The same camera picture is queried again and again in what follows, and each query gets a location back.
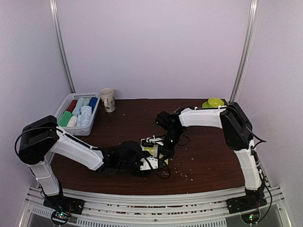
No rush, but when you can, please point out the rolled brown towel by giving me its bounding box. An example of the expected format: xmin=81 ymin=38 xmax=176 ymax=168
xmin=66 ymin=100 xmax=78 ymax=113

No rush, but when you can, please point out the rolled white towel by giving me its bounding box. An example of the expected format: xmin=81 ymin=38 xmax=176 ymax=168
xmin=66 ymin=115 xmax=78 ymax=127

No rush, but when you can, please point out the light blue towel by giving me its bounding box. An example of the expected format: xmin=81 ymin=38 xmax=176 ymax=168
xmin=72 ymin=97 xmax=85 ymax=117
xmin=76 ymin=105 xmax=92 ymax=127

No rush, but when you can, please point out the aluminium front rail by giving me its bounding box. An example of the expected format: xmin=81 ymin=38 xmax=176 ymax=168
xmin=17 ymin=186 xmax=295 ymax=227

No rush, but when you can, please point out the rolled green towel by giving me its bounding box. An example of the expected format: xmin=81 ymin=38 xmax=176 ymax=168
xmin=58 ymin=111 xmax=72 ymax=127

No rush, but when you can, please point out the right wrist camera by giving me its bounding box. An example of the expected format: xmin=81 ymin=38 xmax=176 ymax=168
xmin=141 ymin=135 xmax=164 ymax=148

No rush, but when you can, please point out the rolled pale teal towel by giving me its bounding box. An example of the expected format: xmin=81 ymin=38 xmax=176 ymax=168
xmin=83 ymin=98 xmax=90 ymax=106

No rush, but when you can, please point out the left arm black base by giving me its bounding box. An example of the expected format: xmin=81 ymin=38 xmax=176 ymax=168
xmin=43 ymin=196 xmax=84 ymax=215

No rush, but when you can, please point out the aluminium frame post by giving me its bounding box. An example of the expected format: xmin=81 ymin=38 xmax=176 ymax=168
xmin=229 ymin=0 xmax=259 ymax=103
xmin=49 ymin=0 xmax=76 ymax=93

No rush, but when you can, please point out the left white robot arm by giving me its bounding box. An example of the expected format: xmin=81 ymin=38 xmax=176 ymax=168
xmin=14 ymin=115 xmax=159 ymax=210

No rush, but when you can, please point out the green cup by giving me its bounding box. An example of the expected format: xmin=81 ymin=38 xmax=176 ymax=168
xmin=207 ymin=97 xmax=225 ymax=107

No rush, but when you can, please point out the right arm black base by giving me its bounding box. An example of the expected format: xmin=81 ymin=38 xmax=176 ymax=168
xmin=226 ymin=196 xmax=267 ymax=214

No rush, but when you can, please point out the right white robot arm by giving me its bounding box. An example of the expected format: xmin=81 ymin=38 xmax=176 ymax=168
xmin=155 ymin=102 xmax=265 ymax=209

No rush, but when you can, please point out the rolled dark blue towel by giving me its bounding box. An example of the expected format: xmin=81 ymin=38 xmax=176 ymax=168
xmin=89 ymin=97 xmax=98 ymax=111

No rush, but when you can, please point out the white plastic basket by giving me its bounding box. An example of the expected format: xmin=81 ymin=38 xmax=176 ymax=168
xmin=54 ymin=92 xmax=100 ymax=136

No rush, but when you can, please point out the left aluminium frame post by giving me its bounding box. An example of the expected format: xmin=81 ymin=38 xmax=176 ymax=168
xmin=49 ymin=0 xmax=76 ymax=93

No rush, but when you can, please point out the green saucer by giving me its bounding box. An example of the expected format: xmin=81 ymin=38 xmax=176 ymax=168
xmin=202 ymin=101 xmax=211 ymax=109

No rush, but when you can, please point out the rolled light blue towel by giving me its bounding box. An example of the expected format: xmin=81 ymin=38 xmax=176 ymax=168
xmin=72 ymin=97 xmax=85 ymax=117

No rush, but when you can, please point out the beige ceramic mug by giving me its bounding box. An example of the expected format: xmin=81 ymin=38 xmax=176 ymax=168
xmin=99 ymin=88 xmax=116 ymax=113

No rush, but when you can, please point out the right aluminium frame post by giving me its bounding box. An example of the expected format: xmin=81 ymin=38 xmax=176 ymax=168
xmin=229 ymin=0 xmax=259 ymax=103

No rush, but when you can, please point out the yellow green patterned towel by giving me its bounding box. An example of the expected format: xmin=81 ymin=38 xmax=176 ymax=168
xmin=141 ymin=145 xmax=160 ymax=158

